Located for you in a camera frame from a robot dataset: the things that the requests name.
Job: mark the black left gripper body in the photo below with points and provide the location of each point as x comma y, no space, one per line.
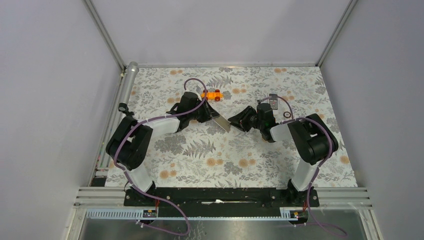
194,115

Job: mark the grey remote control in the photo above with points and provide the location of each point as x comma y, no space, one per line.
223,123

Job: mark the white slotted cable duct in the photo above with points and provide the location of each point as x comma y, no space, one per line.
150,214

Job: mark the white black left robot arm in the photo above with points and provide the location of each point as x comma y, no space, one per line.
129,143

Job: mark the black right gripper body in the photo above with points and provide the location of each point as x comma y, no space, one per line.
260,124

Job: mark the floral patterned table mat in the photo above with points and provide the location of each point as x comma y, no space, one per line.
204,155

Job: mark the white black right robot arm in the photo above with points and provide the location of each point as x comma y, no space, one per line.
312,138

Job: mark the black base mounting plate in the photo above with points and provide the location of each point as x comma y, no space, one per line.
221,200

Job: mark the orange toy car chassis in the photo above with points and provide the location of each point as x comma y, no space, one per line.
215,95

